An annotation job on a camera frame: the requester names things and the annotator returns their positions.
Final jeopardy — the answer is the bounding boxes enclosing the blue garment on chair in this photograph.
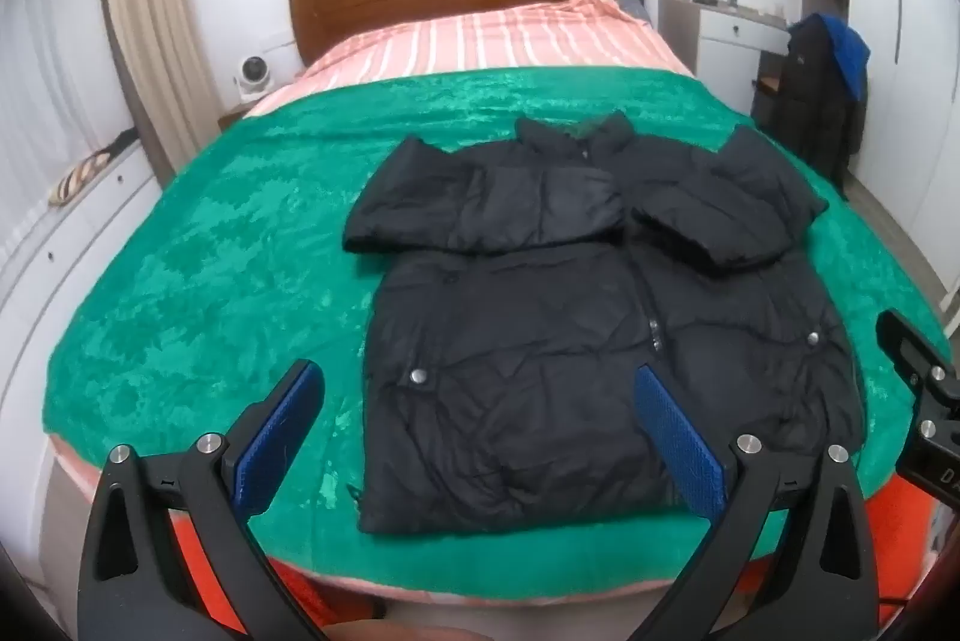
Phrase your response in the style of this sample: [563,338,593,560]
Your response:
[814,13,872,103]

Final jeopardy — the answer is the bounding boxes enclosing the white desk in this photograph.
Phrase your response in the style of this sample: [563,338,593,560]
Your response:
[658,0,797,81]

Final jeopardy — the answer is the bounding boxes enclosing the pink striped bed sheet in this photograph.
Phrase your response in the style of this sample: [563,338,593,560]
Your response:
[244,0,695,117]

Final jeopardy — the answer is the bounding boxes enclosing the green plush blanket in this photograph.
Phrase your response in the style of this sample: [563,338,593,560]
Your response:
[43,65,947,603]

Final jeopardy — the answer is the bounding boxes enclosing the white wardrobe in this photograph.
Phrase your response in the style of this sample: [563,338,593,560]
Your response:
[796,0,960,312]

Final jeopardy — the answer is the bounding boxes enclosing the black puffer jacket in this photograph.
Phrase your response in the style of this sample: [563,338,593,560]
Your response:
[343,110,865,539]

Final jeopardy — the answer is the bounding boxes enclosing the beige curtain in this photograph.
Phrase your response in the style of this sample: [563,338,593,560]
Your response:
[97,0,220,186]

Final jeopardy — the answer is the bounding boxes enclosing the orange bed skirt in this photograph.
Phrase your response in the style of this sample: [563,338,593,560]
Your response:
[45,435,947,623]

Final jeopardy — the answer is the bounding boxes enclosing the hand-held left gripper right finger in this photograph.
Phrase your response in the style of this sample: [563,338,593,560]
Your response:
[634,365,880,641]

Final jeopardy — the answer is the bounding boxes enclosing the wooden chair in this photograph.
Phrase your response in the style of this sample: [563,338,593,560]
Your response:
[752,72,785,121]

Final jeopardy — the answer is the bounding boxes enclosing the black coat on chair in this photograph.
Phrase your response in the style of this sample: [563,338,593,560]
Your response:
[752,14,871,201]

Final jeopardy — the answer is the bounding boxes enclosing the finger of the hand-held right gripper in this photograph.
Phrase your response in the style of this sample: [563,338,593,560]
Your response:
[876,308,953,391]

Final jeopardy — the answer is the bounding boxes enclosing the white window cabinet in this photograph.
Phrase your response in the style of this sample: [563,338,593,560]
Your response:
[0,140,167,537]

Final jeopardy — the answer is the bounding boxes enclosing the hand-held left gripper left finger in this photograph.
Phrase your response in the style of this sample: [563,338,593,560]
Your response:
[81,360,331,641]

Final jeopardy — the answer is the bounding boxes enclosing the striped rolled cloth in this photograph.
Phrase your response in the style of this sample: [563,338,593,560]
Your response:
[49,152,113,208]

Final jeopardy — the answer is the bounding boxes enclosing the wooden nightstand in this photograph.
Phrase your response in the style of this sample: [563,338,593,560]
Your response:
[217,101,262,133]

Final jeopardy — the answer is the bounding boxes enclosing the small white fan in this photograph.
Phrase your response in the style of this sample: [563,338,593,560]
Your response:
[232,54,273,104]

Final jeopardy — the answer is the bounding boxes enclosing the white sheer curtain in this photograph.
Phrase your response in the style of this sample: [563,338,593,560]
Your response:
[0,0,137,177]

